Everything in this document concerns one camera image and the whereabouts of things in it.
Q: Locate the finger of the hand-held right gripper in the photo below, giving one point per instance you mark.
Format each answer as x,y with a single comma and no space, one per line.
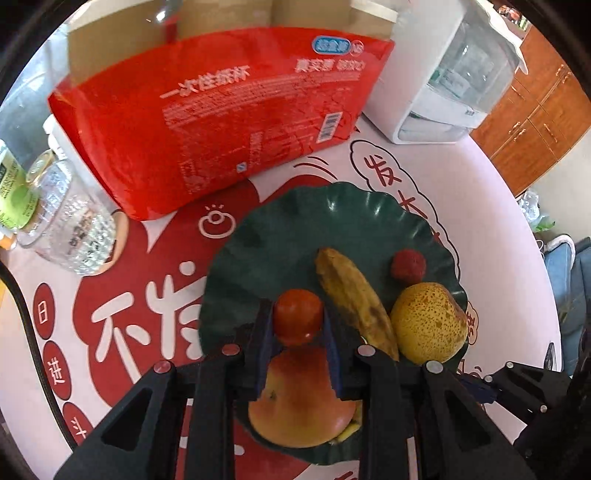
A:
517,383

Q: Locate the clear faceted glass cup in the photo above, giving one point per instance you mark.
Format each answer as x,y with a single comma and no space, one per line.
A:
74,226

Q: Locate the red lychee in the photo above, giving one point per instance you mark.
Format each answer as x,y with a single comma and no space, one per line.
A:
408,266

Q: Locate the green label clear bottle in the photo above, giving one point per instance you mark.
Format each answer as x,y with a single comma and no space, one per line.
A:
14,189

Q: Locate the red cherry tomato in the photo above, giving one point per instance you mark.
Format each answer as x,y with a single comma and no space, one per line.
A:
298,316

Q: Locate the small smooth yellow pear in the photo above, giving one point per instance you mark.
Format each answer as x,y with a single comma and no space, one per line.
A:
347,430

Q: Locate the red yellow apple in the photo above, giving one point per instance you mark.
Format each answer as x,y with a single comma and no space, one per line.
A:
300,415

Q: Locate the white countertop cup sterilizer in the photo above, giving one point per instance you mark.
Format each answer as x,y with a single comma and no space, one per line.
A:
415,83

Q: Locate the blue cloth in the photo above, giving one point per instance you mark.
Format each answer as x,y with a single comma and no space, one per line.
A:
561,286

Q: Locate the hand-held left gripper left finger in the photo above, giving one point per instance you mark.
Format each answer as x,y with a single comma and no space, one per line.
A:
261,355

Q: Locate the red paper cup bag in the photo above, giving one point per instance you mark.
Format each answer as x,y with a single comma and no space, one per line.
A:
194,124

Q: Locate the paper cup stack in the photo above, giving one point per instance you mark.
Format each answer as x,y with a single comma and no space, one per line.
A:
309,13
115,46
221,18
373,11

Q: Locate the clear plastic bag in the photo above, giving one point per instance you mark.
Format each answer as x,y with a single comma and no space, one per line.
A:
535,210

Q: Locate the printed cartoon tablecloth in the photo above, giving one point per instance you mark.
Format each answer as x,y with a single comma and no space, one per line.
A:
498,221

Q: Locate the large speckled yellow pear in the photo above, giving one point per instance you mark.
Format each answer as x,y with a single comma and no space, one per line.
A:
427,323

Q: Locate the dark green scalloped plate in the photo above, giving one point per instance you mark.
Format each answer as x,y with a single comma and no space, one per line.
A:
295,240

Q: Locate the overripe spotted banana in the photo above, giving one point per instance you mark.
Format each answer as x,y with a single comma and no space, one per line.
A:
351,295

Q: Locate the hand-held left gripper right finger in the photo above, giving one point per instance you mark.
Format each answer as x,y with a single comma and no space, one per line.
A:
334,364

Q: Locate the wooden sideboard cabinet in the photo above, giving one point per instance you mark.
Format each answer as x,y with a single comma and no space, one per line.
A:
540,106

